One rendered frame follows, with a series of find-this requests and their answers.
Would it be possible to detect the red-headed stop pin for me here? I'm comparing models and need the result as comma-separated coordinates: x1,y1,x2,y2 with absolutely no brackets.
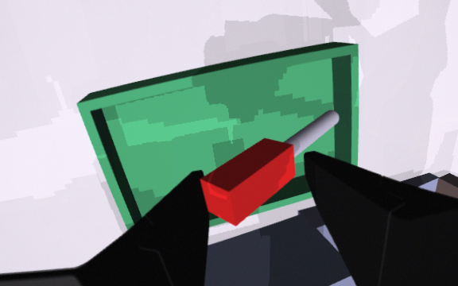
200,110,339,226

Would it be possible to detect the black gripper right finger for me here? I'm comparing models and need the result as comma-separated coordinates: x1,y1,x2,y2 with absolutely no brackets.
304,151,458,286

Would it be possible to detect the green tray floor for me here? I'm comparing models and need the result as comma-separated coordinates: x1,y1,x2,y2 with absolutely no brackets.
102,58,334,217

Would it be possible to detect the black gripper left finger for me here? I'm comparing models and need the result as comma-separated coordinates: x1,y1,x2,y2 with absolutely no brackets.
0,170,209,286

